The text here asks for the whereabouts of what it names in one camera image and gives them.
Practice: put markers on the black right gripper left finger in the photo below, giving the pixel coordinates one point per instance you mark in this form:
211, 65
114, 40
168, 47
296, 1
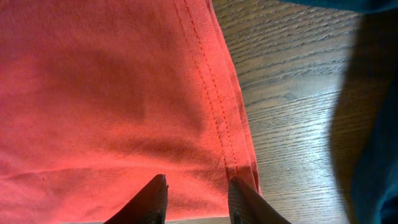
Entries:
148, 206

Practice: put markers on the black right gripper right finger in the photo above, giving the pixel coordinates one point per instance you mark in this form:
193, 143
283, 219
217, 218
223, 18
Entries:
246, 206

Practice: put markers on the orange printed t-shirt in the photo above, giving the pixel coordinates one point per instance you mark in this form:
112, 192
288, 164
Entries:
98, 97

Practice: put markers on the dark blue garment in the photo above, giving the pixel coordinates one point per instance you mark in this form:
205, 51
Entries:
374, 183

